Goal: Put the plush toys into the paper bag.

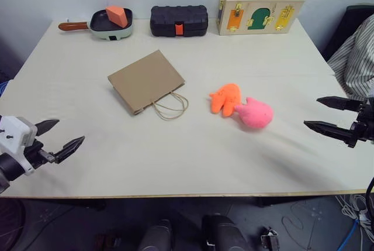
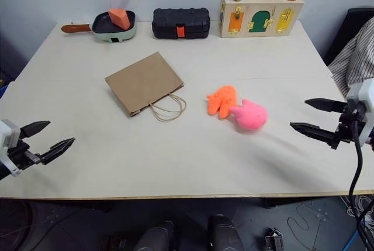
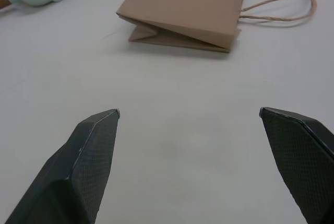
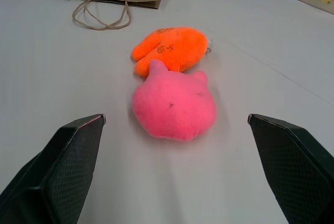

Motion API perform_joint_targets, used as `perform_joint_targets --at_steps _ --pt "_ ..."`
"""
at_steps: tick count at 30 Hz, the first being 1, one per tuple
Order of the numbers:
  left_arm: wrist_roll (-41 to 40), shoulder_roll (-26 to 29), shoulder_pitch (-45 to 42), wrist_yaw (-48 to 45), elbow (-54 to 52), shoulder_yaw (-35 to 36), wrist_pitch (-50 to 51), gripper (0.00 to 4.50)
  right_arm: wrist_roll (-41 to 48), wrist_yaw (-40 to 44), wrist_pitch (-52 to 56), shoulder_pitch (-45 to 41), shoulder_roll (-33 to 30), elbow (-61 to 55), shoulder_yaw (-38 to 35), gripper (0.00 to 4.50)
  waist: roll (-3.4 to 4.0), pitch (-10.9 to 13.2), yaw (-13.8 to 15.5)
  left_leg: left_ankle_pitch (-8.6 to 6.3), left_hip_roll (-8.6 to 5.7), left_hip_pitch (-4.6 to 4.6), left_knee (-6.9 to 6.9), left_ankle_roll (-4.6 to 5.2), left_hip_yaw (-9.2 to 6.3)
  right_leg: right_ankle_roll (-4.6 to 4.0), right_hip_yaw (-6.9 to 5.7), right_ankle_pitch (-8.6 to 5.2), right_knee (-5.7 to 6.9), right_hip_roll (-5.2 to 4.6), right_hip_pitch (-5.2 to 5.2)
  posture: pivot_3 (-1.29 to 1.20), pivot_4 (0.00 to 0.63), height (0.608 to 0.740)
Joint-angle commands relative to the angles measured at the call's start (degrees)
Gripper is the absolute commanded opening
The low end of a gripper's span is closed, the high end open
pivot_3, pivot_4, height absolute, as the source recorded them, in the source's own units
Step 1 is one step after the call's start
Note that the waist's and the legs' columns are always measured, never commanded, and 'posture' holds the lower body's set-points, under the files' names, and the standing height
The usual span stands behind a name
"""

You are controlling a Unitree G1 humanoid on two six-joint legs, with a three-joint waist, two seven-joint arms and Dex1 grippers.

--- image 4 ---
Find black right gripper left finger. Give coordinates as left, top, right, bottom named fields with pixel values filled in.
left=0, top=113, right=107, bottom=224

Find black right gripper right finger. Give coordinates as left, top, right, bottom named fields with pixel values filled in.
left=247, top=113, right=334, bottom=224

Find pink and orange objects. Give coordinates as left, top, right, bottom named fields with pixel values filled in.
left=132, top=60, right=218, bottom=141

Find orange plush toy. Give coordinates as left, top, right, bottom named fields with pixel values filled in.
left=131, top=27, right=214, bottom=77

